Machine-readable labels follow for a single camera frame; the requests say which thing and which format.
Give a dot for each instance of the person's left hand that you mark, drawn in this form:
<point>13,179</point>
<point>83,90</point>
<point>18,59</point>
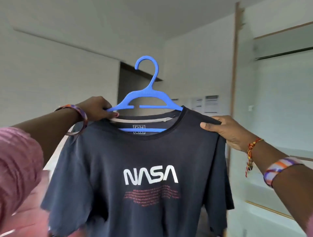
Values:
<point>94,109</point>

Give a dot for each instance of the person's right hand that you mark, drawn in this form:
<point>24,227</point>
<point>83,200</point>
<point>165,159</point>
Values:
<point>232,133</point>

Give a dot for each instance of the person's left thumb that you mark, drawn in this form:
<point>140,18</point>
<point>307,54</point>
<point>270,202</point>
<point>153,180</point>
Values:
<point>112,115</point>

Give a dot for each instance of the person's right thumb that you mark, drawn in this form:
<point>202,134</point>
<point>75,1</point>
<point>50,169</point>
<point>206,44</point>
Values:
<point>209,126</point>

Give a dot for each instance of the blue plastic clothes hanger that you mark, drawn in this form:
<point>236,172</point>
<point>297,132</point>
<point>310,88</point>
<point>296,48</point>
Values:
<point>146,97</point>

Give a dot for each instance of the dark navy printed t-shirt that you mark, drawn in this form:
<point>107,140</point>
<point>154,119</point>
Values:
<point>137,156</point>

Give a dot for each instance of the person's right forearm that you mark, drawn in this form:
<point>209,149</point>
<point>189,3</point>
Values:
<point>288,185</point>

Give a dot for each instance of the person's left forearm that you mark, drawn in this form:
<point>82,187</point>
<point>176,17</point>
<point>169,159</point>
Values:
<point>53,131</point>

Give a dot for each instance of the multicoloured bangle with brown rim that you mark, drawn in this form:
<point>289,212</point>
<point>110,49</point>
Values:
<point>83,117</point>

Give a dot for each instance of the white open wardrobe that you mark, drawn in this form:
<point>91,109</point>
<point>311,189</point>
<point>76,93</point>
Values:
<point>273,97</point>

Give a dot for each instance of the multicoloured striped bangle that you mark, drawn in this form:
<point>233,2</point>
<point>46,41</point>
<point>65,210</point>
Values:
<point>276,168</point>

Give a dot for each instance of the dark wardrobe hanging rod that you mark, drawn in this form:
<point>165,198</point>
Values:
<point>283,53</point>

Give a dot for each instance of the large white wall notice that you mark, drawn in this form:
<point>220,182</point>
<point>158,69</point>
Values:
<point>211,104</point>

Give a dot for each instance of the medium white wall notice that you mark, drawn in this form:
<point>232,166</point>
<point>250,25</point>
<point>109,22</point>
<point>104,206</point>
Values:
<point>197,105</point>

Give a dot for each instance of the small white wall notice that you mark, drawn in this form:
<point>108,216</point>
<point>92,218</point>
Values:
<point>175,102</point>

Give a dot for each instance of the white wall switch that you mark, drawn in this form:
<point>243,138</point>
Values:
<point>250,108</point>

